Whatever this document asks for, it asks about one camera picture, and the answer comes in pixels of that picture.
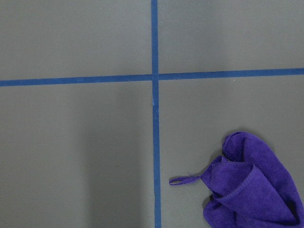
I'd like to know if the purple microfiber towel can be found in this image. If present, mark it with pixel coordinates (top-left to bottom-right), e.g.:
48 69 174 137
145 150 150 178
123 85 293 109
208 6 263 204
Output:
169 132 304 228

